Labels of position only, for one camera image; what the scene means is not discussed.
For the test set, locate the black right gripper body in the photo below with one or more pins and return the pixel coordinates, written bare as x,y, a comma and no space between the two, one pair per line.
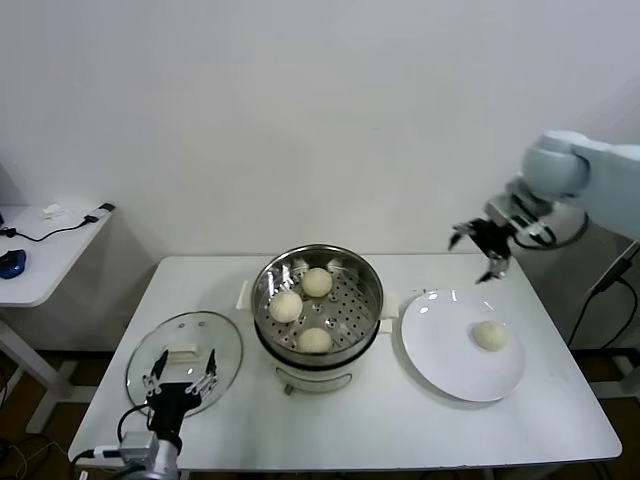
495,237

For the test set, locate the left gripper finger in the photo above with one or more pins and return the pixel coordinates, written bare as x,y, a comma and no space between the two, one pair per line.
206,380
154,381

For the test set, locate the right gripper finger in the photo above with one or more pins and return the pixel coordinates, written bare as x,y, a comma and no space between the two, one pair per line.
497,267
465,229

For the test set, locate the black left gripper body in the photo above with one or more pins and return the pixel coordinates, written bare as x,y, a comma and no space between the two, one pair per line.
172,410

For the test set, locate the glass pot lid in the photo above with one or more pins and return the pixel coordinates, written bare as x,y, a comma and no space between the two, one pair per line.
220,340

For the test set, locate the white steamed baozi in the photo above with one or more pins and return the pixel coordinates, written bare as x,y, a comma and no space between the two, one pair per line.
286,307
317,282
491,335
315,341

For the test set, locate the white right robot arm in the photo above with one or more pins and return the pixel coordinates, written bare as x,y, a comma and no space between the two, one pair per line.
555,170

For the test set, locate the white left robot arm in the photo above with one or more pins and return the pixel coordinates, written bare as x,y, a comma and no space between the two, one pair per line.
165,460

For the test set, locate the stainless steel steamer basket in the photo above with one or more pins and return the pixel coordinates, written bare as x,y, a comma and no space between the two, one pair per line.
362,295

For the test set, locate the white round plate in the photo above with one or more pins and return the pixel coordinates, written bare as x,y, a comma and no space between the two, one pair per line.
450,350

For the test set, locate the cream electric cooker pot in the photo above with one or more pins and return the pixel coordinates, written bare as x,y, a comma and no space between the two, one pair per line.
310,377

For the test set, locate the white side table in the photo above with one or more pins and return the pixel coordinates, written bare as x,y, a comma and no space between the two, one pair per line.
50,260

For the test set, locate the blue computer mouse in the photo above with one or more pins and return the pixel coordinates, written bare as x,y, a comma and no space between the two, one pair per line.
12,263

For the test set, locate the small white crumpled object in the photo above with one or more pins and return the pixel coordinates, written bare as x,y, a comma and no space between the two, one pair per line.
54,211

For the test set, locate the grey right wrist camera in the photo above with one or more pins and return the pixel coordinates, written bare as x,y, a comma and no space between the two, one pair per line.
502,210

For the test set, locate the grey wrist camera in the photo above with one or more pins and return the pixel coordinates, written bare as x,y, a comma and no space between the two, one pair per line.
502,210
138,446

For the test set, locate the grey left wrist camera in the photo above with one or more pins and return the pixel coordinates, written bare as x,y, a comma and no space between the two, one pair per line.
138,446

